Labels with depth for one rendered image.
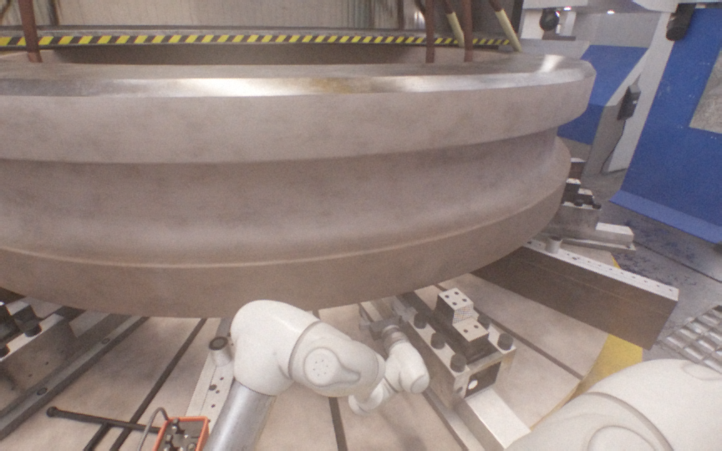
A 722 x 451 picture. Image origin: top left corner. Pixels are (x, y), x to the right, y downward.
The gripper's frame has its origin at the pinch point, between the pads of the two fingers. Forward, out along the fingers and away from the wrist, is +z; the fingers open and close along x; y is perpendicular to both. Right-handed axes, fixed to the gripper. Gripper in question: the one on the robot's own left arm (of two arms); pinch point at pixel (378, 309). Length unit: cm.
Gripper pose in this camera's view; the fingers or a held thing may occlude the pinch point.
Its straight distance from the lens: 148.8
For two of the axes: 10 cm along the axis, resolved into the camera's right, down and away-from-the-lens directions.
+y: 0.2, -8.8, -4.8
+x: -9.5, 1.4, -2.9
